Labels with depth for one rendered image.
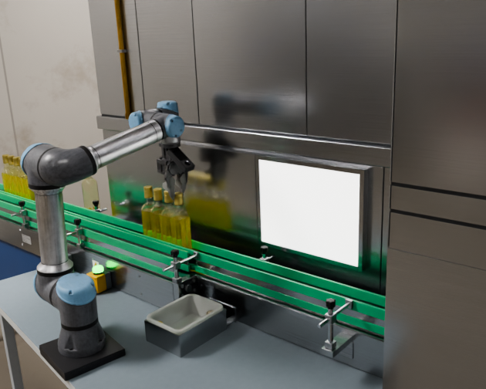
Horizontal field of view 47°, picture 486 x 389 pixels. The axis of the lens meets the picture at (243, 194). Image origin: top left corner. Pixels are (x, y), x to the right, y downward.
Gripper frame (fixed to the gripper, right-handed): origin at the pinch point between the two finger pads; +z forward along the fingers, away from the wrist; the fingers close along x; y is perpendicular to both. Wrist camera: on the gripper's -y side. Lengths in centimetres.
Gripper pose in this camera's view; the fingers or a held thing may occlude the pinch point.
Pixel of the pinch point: (177, 195)
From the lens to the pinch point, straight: 212.4
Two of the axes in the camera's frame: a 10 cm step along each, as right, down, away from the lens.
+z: 0.4, 9.6, 2.9
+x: -7.1, 2.3, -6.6
